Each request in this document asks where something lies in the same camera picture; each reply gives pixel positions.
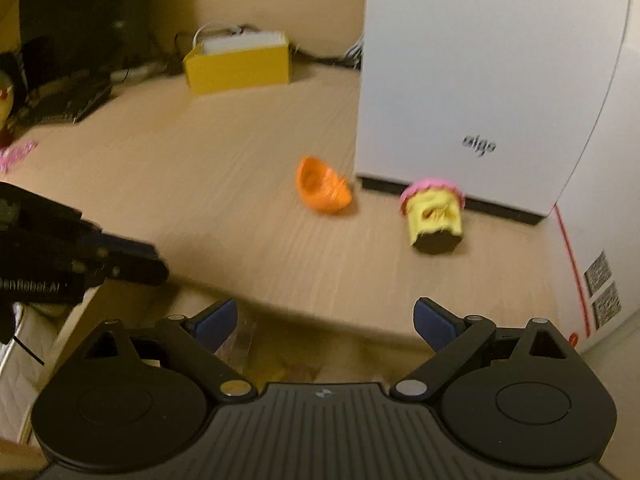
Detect black keyboard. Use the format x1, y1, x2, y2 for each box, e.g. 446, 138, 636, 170
19, 67, 114, 124

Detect black monitor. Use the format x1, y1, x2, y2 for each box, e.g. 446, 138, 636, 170
19, 0, 163, 78

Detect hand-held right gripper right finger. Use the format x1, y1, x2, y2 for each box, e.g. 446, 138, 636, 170
391, 298, 576, 401

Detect black and white code sticker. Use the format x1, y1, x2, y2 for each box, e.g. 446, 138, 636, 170
583, 251, 614, 295
591, 282, 623, 331

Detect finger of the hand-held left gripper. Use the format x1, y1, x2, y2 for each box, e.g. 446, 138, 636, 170
100, 232, 169, 287

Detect orange toy cup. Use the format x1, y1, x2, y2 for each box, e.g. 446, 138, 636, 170
296, 156, 357, 216

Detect pink plastic item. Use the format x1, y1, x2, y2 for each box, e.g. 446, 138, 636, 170
0, 139, 39, 175

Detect white cables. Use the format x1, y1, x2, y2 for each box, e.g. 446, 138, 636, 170
344, 34, 367, 69

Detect white power strip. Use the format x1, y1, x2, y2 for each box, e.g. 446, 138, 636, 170
109, 61, 167, 82

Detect red cable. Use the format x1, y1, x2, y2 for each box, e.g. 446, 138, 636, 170
553, 204, 594, 337

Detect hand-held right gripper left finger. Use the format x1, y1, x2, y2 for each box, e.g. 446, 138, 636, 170
80, 299, 255, 402

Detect yellow cardboard box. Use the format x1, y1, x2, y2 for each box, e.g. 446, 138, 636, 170
181, 30, 292, 96

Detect yellow plush toy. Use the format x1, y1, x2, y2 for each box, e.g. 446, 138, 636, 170
0, 71, 17, 127

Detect yellow and pink toy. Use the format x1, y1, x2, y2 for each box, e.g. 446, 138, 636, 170
399, 177, 468, 256

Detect wooden drawer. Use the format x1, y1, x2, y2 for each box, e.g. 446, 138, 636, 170
65, 280, 436, 386

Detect clear plastic wrapper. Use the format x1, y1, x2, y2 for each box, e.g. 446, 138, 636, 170
216, 310, 261, 378

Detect white computer case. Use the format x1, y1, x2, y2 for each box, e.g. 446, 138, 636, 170
354, 0, 632, 226

